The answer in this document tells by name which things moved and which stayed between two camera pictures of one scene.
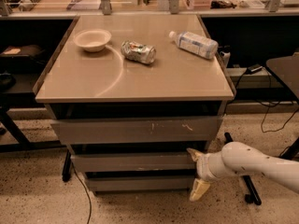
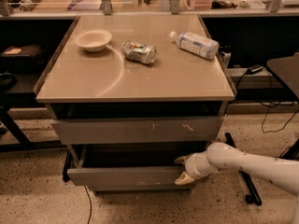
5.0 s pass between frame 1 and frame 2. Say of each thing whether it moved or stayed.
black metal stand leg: stayed
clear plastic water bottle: stayed
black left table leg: stayed
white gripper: moved
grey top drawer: stayed
